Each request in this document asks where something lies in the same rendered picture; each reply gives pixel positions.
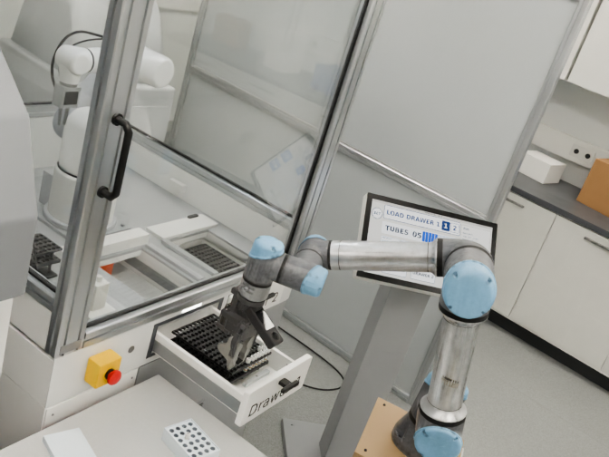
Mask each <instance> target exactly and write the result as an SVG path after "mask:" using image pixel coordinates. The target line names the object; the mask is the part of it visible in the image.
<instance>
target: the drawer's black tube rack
mask: <svg viewBox="0 0 609 457"><path fill-rule="evenodd" d="M218 318H219V316H217V315H215V314H211V315H209V316H205V317H203V318H201V319H199V320H197V321H194V322H192V323H190V324H187V325H185V326H182V327H180V328H177V329H175V330H173V331H172V332H171V333H172V334H173V335H175V336H176V337H174V338H171V339H170V340H171V341H172V342H174V343H175V344H177V345H178V346H180V347H181V348H183V349H184V350H185V351H187V352H188V353H189V354H191V355H193V356H194V357H195V358H197V359H198V360H199V361H200V362H201V363H203V364H204V365H206V366H207V367H209V368H210V369H211V370H213V371H214V372H216V373H217V374H219V375H220V376H222V377H223V378H224V379H226V380H227V381H229V382H230V383H231V384H233V383H234V382H236V381H238V380H240V379H243V377H245V376H247V375H249V374H251V373H253V372H255V371H256V370H259V368H261V367H263V366H264V365H267V364H268V362H269V361H268V360H266V361H264V363H261V364H260V365H257V366H255V367H254V368H251V370H249V369H247V371H246V372H244V371H243V370H244V369H243V370H241V371H240V372H238V373H236V374H233V375H231V374H229V373H227V370H228V369H227V359H226V358H225V357H224V356H223V355H222V354H221V353H220V352H219V351H218V343H226V342H227V340H228V339H229V338H230V337H231V336H232V335H231V334H229V335H227V334H225V333H224V332H222V330H221V329H220V328H218V327H217V323H218ZM204 320H205V321H204ZM201 322H202V323H201ZM197 323H198V324H197ZM190 326H191V327H190ZM182 329H184V330H182ZM179 331H180V332H179ZM257 345H260V344H259V343H257V342H256V341H255V342H254V344H253V346H252V347H251V349H250V351H249V353H248V355H247V356H246V358H245V360H244V361H246V359H247V358H248V357H251V355H254V354H257V352H260V351H258V350H257V348H258V346H257ZM244 361H243V362H244Z"/></svg>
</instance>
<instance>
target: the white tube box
mask: <svg viewBox="0 0 609 457"><path fill-rule="evenodd" d="M186 433H190V437H189V439H188V440H185V434H186ZM161 440H162V441H163V442H164V443H165V444H166V445H167V446H168V447H169V449H170V450H171V451H172V452H173V453H174V454H175V456H176V457H218V456H219V453H220V449H219V448H218V447H217V446H216V444H215V443H214V442H213V441H212V440H211V439H210V438H209V437H208V436H207V435H206V434H205V433H204V431H203V430H202V429H201V428H200V427H199V426H198V425H197V424H196V423H195V422H194V421H193V420H192V418H191V419H188V420H186V421H183V422H180V423H175V424H172V425H170V426H167V427H165V428H164V431H163V434H162V437H161Z"/></svg>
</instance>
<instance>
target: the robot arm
mask: <svg viewBox="0 0 609 457"><path fill-rule="evenodd" d="M284 248H285V246H284V244H283V243H282V241H280V240H277V238H274V237H271V236H260V237H257V238H256V239H255V241H254V243H253V246H252V248H251V250H250V251H249V256H248V260H247V263H246V267H245V270H244V273H243V276H242V278H241V282H240V285H238V286H237V287H232V289H231V293H232V294H234V295H233V297H232V300H231V303H228V304H227V305H226V306H225V307H224V308H223V309H221V312H220V315H219V318H218V321H217V327H218V328H220V329H221V330H222V332H224V333H225V334H227V335H229V334H231V335H232V336H231V337H230V338H229V339H228V340H227V342H226V343H218V345H217V349H218V351H219V352H220V353H221V354H222V355H223V356H224V357H225V358H226V359H227V369H228V370H229V369H231V368H232V367H234V366H235V365H236V360H237V364H238V365H239V364H240V363H242V362H243V361H244V360H245V358H246V357H247V355H248V353H249V351H250V349H251V347H252V346H253V344H254V342H255V341H256V338H257V335H259V336H260V337H261V339H262V340H263V342H264V343H265V345H266V347H267V349H272V348H274V347H275V346H277V345H279V344H281V343H282V342H283V341H284V339H283V337H282V336H281V335H280V334H279V332H278V331H277V329H276V327H275V325H274V324H273V322H272V321H271V319H270V318H269V316H268V314H267V313H266V311H265V310H264V308H263V305H264V304H265V302H266V299H267V297H268V294H269V291H270V288H271V286H272V283H273V282H276V283H277V284H280V285H282V286H285V287H289V288H292V289H293V290H296V291H298V292H301V293H302V294H304V295H305V294H307V295H309V296H312V297H319V296H320V294H321V292H322V289H323V286H324V282H325V280H326V278H327V275H328V270H362V271H394V272H427V273H432V274H433V275H434V276H435V277H443V283H442V288H441V292H440V302H439V311H440V312H441V313H442V314H443V318H442V323H441V328H440V337H439V342H438V346H437V351H436V355H435V360H434V366H433V370H432V372H430V373H429V374H428V376H427V377H426V378H425V379H424V383H423V385H422V387H421V389H420V391H419V393H418V395H417V397H416V399H415V400H414V402H413V404H412V406H411V409H410V410H409V411H408V412H407V413H406V414H405V415H404V416H402V418H401V419H400V420H399V421H398V422H397V423H396V424H395V425H394V427H393V429H392V431H391V437H392V440H393V442H394V444H395V445H396V447H397V448H398V449H399V450H400V451H401V452H402V453H403V454H404V455H406V456H407V457H457V456H458V455H459V454H460V452H461V448H462V445H463V441H462V434H463V429H464V424H465V420H466V416H467V407H466V405H465V404H464V402H465V400H467V399H468V394H469V389H468V387H467V381H468V378H469V370H470V366H471V361H472V357H473V353H474V349H475V344H476V340H477V336H478V331H479V324H481V323H483V322H485V321H486V320H487V319H488V314H489V310H490V308H491V307H492V306H493V304H494V301H495V299H496V295H497V282H496V279H495V270H494V260H493V258H492V256H491V254H490V253H489V251H488V250H487V249H486V248H485V247H483V246H482V245H480V244H479V243H477V242H474V241H471V240H466V239H459V238H436V239H434V240H433V241H432V242H401V241H351V240H326V238H324V237H322V236H320V235H311V236H308V237H307V238H305V239H304V241H303V242H302V243H301V244H300V246H299V248H298V251H297V253H296V255H295V256H291V255H289V254H287V253H285V252H284ZM226 309H227V310H226ZM239 352H240V355H239V356H238V354H239Z"/></svg>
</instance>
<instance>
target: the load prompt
mask: <svg viewBox="0 0 609 457"><path fill-rule="evenodd" d="M383 218H384V219H390V220H394V221H399V222H402V223H406V224H410V225H413V226H418V227H422V228H426V229H432V230H437V231H440V232H444V233H448V234H451V235H456V236H459V233H460V224H461V223H460V222H457V221H453V220H448V219H442V218H438V217H434V216H431V215H427V214H423V213H419V212H415V211H411V210H407V209H401V208H397V207H393V206H389V205H384V212H383Z"/></svg>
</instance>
